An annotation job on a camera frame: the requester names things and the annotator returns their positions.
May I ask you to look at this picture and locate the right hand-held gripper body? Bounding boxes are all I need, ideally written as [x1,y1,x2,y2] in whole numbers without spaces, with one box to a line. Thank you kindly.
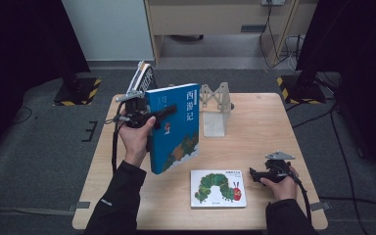
[263,150,296,184]

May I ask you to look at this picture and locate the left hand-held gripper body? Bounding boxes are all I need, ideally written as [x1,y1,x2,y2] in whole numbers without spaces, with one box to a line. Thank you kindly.
[115,90,156,129]

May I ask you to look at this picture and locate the grey portrait magazine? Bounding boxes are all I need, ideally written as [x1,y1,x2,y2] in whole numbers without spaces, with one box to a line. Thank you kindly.
[125,60,145,96]

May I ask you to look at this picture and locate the thick blue book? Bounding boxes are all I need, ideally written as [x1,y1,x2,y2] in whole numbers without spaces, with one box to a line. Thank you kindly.
[144,82,201,175]

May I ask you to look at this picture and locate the dark illustrated magazine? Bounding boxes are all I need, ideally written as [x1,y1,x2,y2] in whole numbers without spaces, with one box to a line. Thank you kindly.
[133,63,160,94]

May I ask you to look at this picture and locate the white caterpillar picture book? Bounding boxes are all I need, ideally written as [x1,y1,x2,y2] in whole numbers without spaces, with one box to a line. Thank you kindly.
[190,169,248,210]

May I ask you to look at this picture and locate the expandable metal book rack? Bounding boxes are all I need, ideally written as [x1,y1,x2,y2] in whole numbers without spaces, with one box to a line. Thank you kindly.
[199,81,233,138]

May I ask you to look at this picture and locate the person's right hand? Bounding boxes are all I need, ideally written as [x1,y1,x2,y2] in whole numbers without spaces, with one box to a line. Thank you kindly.
[260,165,300,201]

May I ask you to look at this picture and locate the person's left hand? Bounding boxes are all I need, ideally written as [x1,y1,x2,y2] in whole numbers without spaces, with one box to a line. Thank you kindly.
[118,114,158,168]

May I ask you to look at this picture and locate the black tape mark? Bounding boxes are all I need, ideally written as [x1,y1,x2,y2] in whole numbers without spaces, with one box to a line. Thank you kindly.
[81,120,98,143]

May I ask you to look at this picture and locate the grey tape strip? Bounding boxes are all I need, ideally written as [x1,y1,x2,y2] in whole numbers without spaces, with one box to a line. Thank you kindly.
[309,200,332,212]
[68,201,91,212]

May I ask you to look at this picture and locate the black hazard-striped stand base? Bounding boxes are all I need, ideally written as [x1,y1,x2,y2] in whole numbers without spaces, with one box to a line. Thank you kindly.
[53,76,102,107]
[276,74,327,106]

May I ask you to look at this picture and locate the white panel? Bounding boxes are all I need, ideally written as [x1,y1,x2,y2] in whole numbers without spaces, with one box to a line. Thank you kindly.
[61,0,155,62]

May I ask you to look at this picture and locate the beige wooden desk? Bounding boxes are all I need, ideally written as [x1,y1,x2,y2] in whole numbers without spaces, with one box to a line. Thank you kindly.
[143,0,319,68]

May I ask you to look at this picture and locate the black curtain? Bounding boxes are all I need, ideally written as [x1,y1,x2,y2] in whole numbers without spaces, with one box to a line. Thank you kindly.
[295,0,376,179]
[0,0,91,165]

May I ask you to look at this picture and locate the right hand-held gripper cable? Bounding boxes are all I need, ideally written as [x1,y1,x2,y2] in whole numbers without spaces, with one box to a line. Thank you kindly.
[284,165,313,223]

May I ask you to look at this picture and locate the hand-held gripper cable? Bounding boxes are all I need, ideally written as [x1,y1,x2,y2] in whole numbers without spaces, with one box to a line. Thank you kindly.
[284,165,313,223]
[104,101,129,174]

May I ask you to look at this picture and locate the left hand-held gripper cable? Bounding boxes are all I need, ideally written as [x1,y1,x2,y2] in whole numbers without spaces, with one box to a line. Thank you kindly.
[104,101,129,174]

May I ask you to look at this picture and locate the long black floor cable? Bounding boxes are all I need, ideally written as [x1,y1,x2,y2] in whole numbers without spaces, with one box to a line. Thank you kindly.
[328,103,363,235]

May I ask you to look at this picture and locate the thin black floor cable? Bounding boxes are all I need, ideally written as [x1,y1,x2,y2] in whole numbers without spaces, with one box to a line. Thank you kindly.
[317,195,376,212]

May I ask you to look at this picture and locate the black hanging cable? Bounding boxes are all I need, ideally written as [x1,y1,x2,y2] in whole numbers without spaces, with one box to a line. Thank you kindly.
[258,4,291,70]

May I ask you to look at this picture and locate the white cables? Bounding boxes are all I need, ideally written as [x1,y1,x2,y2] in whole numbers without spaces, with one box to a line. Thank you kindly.
[284,33,305,71]

